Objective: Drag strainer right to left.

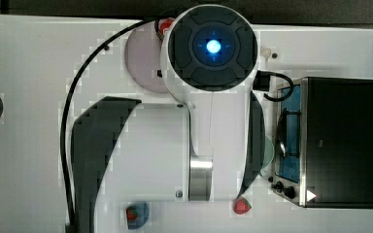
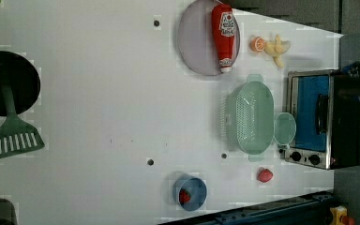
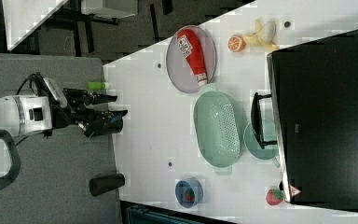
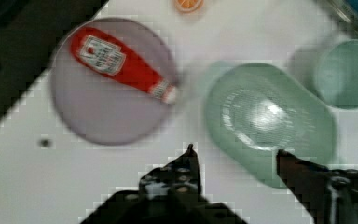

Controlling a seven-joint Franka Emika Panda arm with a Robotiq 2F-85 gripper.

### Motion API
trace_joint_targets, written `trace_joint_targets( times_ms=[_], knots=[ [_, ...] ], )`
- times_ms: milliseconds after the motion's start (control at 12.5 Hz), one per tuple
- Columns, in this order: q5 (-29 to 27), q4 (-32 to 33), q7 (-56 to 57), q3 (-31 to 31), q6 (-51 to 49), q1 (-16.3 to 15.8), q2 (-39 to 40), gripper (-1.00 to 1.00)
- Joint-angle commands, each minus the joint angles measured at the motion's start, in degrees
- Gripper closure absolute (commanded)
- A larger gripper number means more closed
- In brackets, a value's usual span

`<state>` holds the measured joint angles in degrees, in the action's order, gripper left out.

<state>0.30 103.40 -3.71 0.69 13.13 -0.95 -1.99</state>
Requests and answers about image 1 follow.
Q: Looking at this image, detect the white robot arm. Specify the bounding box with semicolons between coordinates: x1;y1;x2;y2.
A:
160;4;265;201

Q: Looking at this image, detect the red ketchup bottle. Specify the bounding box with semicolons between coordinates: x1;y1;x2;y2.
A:
158;17;174;35

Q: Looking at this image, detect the green plastic strainer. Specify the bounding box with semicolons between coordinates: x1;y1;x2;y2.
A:
260;137;275;177

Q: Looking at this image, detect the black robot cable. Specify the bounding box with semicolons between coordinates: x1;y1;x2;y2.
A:
59;18;163;233

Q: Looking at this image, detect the black toaster oven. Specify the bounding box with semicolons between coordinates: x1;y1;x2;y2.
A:
269;77;373;209

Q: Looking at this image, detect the red strawberry toy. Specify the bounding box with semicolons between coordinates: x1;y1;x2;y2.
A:
233;197;252;215

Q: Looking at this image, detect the grey round plate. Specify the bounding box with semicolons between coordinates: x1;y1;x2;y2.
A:
124;22;169;94

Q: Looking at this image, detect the strawberry toy in bowl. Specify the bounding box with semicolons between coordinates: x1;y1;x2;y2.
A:
126;208;138;221

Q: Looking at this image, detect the blue bowl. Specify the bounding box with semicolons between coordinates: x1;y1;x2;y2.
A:
125;202;150;230

